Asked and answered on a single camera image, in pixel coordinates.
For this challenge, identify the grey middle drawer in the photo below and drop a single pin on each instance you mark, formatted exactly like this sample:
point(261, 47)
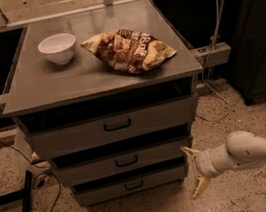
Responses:
point(107, 166)

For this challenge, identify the white bowl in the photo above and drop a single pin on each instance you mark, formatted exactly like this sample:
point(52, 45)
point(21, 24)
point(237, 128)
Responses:
point(59, 49)

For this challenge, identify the grey bottom drawer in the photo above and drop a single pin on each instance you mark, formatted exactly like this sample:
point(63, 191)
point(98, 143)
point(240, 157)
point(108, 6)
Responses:
point(131, 185)

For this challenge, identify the grey top drawer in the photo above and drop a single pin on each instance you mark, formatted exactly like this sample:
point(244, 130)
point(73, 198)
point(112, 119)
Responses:
point(90, 133)

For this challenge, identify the grey drawer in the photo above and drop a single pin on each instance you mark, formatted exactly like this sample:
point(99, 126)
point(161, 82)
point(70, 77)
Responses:
point(90, 133)
point(131, 185)
point(107, 166)

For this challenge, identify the black metal floor bar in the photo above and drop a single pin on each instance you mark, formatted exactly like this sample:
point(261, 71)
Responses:
point(26, 192)

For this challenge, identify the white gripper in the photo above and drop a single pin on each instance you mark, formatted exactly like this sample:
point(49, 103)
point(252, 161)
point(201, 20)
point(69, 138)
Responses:
point(203, 164)

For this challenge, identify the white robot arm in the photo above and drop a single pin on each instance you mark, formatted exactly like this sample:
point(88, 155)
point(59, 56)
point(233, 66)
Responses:
point(240, 150)

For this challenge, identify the brown yellow chip bag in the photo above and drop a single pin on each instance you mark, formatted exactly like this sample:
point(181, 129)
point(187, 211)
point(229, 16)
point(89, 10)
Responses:
point(129, 51)

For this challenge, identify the grey drawer cabinet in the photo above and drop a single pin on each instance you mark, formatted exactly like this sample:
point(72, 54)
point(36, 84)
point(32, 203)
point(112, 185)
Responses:
point(44, 96)

